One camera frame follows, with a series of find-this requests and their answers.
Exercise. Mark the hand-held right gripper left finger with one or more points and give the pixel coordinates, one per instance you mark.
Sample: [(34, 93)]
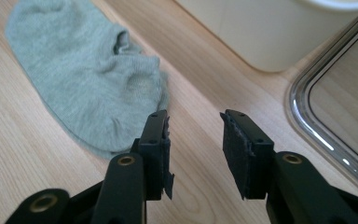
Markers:
[(154, 161)]

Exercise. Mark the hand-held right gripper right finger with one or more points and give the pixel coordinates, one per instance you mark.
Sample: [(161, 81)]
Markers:
[(245, 165)]

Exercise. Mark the small grey metal part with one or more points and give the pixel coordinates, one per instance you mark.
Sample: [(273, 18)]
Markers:
[(87, 81)]

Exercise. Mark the white divided storage box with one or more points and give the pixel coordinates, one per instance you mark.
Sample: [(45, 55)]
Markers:
[(261, 34)]

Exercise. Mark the brown inset panel with metal rim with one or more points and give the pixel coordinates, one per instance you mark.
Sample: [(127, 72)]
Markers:
[(345, 102)]

